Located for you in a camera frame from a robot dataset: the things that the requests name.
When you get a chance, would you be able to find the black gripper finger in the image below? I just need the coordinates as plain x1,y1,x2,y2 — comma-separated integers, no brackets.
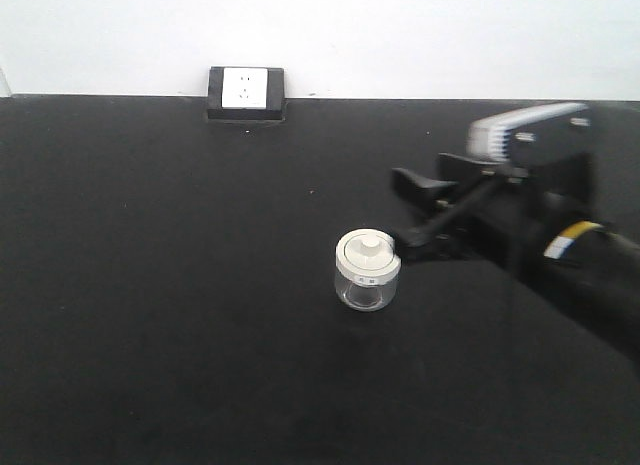
391,168,457,205
392,222,465,263

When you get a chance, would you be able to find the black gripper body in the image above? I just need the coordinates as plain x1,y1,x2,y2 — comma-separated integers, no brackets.
434,104,601,266

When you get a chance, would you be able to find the glass jar with white lid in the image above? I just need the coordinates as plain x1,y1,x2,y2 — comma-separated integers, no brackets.
334,228,401,312

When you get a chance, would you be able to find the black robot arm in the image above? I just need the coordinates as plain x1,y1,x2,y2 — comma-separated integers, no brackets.
391,102,639,360

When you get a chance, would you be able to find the white socket in black box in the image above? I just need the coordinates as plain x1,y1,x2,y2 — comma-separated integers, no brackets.
206,66,286,122

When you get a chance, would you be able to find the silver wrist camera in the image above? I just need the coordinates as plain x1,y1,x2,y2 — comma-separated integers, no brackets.
466,102,593,166

